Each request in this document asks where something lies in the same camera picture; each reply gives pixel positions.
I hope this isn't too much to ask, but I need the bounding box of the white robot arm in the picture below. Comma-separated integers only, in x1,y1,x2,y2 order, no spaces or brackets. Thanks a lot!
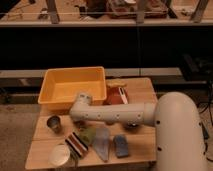
69,92,208,171

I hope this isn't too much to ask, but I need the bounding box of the yellow plastic tray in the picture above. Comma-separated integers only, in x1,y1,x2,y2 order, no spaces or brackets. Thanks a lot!
38,66,107,110

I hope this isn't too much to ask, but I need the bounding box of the orange red box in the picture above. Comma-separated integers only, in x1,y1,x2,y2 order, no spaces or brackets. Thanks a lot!
105,83,128,105

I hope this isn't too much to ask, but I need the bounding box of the dark round bowl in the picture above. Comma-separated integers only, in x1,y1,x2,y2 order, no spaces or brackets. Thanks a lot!
123,124,138,130

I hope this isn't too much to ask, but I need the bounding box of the green cup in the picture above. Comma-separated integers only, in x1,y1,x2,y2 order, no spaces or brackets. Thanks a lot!
79,127,96,146

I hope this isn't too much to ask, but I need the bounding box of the blue sponge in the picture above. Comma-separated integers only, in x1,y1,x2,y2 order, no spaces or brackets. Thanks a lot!
113,135,129,158

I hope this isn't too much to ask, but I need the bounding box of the small metal cup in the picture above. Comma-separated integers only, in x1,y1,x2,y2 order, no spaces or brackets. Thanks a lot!
47,115,62,134

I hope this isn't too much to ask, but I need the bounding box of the striped cloth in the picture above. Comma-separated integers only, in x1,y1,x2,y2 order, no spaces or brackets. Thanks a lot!
65,132,88,158

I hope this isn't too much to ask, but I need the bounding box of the wooden folding table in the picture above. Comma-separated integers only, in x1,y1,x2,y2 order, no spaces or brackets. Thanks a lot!
25,78,157,171

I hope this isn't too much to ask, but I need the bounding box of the white round lid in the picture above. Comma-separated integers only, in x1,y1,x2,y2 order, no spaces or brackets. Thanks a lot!
49,144,70,166

